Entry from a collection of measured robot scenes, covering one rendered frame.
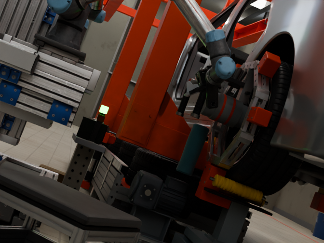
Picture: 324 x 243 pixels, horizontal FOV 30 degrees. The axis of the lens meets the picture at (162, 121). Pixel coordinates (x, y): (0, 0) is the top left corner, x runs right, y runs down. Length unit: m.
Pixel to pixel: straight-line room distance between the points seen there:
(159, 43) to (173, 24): 0.13
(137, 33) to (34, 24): 2.61
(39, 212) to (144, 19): 3.83
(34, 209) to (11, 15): 1.32
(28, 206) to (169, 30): 1.92
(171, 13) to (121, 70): 1.94
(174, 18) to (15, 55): 1.22
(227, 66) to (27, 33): 0.98
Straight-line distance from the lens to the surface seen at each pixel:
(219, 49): 2.31
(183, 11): 2.52
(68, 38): 2.59
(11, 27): 2.81
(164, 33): 3.40
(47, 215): 1.66
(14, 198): 1.73
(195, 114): 2.78
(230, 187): 2.90
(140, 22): 5.35
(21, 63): 2.47
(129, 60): 5.31
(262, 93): 2.78
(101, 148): 3.28
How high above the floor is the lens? 0.58
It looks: 2 degrees up
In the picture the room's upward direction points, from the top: 21 degrees clockwise
